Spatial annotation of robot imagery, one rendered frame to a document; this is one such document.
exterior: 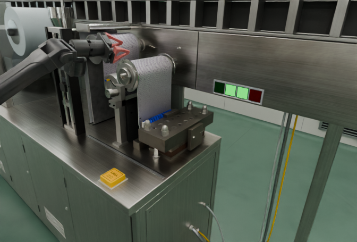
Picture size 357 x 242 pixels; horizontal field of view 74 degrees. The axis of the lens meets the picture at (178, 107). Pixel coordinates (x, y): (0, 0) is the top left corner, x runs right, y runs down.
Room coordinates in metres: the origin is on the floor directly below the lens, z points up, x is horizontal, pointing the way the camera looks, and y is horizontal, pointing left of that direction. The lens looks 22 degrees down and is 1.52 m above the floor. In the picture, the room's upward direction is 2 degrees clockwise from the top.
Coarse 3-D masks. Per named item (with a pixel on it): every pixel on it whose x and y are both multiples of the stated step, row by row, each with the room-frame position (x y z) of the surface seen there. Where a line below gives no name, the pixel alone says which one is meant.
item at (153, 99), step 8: (168, 80) 1.17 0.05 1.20; (144, 88) 1.03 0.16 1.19; (152, 88) 1.08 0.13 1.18; (160, 88) 1.12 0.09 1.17; (168, 88) 1.17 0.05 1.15; (144, 96) 1.03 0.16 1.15; (152, 96) 1.08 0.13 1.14; (160, 96) 1.12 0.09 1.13; (168, 96) 1.17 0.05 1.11; (144, 104) 1.03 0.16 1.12; (152, 104) 1.07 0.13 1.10; (160, 104) 1.12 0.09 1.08; (168, 104) 1.17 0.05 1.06; (144, 112) 1.03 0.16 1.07; (152, 112) 1.07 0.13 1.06; (160, 112) 1.12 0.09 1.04; (144, 120) 1.03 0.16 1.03
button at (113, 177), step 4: (108, 172) 0.77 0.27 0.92; (112, 172) 0.77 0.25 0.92; (116, 172) 0.77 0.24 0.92; (120, 172) 0.77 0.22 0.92; (100, 176) 0.74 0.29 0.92; (104, 176) 0.74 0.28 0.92; (108, 176) 0.74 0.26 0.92; (112, 176) 0.75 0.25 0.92; (116, 176) 0.75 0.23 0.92; (120, 176) 0.75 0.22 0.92; (124, 176) 0.76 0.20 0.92; (104, 180) 0.73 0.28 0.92; (108, 180) 0.72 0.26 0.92; (112, 180) 0.72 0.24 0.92; (116, 180) 0.73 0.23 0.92; (120, 180) 0.74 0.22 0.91; (108, 184) 0.71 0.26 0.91; (112, 184) 0.71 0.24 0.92; (116, 184) 0.72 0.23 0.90
